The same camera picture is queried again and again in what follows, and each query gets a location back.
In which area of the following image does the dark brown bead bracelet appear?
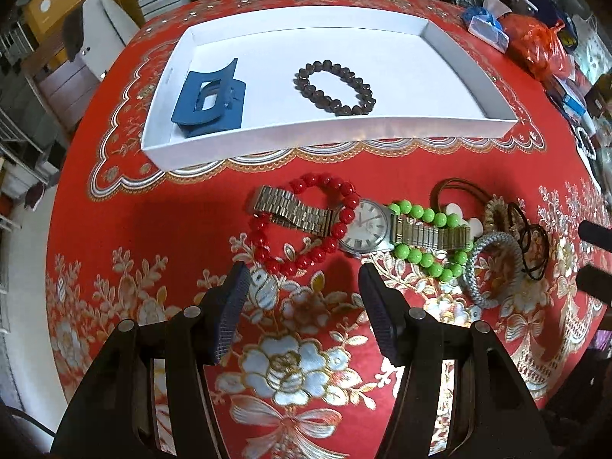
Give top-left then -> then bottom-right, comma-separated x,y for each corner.
294,60 -> 376,118

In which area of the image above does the orange plastic bag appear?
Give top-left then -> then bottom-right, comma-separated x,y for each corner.
502,12 -> 575,80

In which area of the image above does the chair with white cloth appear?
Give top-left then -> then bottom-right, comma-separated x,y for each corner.
62,0 -> 140,82

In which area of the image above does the green bead bracelet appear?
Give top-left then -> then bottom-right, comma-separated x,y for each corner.
387,201 -> 474,282

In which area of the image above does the gold spiral hair tie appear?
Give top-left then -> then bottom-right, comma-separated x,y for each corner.
482,197 -> 527,237

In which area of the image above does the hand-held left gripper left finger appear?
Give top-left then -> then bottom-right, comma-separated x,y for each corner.
50,262 -> 252,459

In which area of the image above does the white bead bracelet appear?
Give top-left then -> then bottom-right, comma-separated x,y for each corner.
573,125 -> 599,160

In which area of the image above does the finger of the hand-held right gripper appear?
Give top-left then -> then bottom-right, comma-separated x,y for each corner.
578,220 -> 612,250
575,264 -> 612,307

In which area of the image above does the brown cord hair tie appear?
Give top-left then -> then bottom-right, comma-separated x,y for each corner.
430,179 -> 493,230

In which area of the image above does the dark blue bag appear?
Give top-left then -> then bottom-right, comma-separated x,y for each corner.
508,0 -> 569,30

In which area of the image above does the thin black hair tie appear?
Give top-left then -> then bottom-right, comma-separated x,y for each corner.
519,225 -> 552,282

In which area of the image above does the grey braided hair tie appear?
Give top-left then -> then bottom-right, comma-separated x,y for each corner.
465,231 -> 525,306

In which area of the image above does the silver metal wristwatch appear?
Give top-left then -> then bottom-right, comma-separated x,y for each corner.
251,186 -> 474,255

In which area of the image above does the blue hair claw clip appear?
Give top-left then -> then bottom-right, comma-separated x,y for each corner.
172,57 -> 247,139

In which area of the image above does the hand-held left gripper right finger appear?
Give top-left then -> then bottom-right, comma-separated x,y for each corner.
358,263 -> 558,459

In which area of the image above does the red bead bracelet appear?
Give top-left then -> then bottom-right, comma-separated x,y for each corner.
247,174 -> 360,275

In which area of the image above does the blue small box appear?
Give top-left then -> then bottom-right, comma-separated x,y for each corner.
560,90 -> 590,121

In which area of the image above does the red floral tablecloth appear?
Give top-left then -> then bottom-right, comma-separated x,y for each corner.
45,0 -> 612,459

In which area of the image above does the blue white tissue packet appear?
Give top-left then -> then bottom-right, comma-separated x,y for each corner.
463,0 -> 511,53

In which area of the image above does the white shallow tray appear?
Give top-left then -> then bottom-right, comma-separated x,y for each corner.
140,7 -> 519,173

